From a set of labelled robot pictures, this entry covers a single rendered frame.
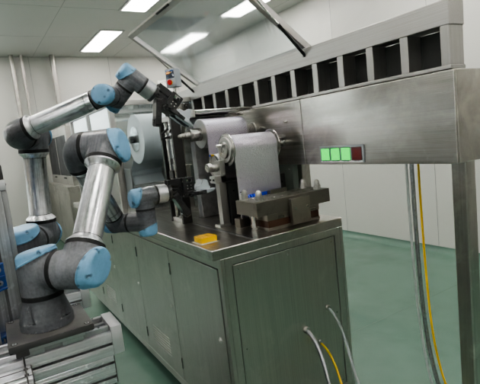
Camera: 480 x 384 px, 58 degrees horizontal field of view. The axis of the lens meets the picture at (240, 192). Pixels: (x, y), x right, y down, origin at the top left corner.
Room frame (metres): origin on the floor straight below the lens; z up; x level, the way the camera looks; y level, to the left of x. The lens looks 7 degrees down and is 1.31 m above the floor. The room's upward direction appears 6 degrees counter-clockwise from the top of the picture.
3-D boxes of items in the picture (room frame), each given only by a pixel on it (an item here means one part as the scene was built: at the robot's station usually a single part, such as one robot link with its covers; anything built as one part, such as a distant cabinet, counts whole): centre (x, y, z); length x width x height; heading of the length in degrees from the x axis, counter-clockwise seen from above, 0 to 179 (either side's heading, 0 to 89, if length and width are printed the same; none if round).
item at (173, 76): (2.47, 0.30, 1.66); 0.07 x 0.07 x 0.10; 57
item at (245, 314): (2.81, 0.49, 0.43); 2.52 x 0.64 x 0.86; 31
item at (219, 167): (1.99, 0.10, 1.05); 0.06 x 0.05 x 0.31; 121
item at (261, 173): (2.00, -0.09, 1.11); 0.23 x 0.01 x 0.18; 121
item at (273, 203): (1.91, -0.19, 1.00); 0.40 x 0.16 x 0.06; 121
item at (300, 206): (1.84, -0.25, 0.97); 0.10 x 0.03 x 0.11; 121
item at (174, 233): (2.81, 0.50, 0.88); 2.52 x 0.66 x 0.04; 31
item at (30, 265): (1.25, 0.61, 0.98); 0.13 x 0.12 x 0.14; 78
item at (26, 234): (1.69, 0.86, 0.98); 0.13 x 0.12 x 0.14; 176
